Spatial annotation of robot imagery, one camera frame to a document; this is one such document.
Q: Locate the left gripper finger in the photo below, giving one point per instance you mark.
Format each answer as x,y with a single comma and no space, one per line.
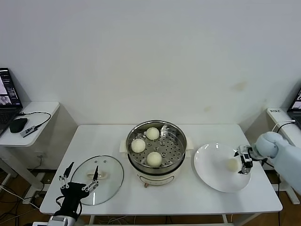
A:
69,170
96,175

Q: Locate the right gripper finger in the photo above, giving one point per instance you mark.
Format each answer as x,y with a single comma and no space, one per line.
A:
246,166
242,150

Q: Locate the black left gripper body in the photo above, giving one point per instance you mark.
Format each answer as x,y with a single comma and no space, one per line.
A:
71,193

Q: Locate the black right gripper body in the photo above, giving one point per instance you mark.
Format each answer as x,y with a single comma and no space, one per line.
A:
252,154

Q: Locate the white steamed baozi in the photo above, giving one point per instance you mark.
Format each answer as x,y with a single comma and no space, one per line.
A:
154,159
138,145
152,133
231,164

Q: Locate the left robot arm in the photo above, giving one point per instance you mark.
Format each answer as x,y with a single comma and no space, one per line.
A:
73,222

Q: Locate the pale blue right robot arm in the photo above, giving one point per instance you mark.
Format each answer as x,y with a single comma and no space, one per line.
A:
287,160

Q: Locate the perforated steel steamer basket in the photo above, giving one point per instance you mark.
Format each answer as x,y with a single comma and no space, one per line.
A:
171,150

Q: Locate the white round plate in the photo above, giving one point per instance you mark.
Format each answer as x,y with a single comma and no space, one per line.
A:
211,169

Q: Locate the white side desk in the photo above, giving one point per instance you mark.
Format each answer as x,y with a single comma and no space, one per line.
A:
35,139
289,134

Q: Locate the small white label sticker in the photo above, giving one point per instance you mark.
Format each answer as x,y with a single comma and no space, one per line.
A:
275,111

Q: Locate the cream electric cooking pot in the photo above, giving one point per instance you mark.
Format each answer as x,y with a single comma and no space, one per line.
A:
155,179

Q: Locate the black open laptop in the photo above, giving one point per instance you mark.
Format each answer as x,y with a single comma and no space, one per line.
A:
295,106
9,94

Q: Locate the black computer mouse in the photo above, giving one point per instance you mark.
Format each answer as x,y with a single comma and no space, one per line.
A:
18,124

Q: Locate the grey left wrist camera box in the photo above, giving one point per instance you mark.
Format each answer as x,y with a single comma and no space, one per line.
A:
57,221

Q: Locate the white wall socket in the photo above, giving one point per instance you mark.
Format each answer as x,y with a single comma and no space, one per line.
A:
41,155

